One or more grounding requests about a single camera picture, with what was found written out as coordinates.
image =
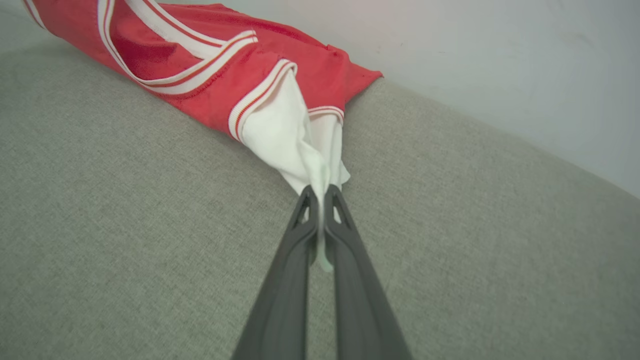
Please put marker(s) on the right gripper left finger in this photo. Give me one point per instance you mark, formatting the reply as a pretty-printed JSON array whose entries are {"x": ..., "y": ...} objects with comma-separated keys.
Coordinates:
[{"x": 280, "y": 310}]

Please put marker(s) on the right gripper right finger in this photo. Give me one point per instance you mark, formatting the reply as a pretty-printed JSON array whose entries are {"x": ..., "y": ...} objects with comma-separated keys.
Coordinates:
[{"x": 365, "y": 310}]

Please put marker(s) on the red shirt with white trim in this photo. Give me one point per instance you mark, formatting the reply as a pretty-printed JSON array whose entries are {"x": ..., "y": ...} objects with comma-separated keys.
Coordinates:
[{"x": 210, "y": 75}]

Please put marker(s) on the grey fabric sofa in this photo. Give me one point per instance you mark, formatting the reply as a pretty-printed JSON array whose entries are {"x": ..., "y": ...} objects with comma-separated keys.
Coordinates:
[{"x": 125, "y": 225}]

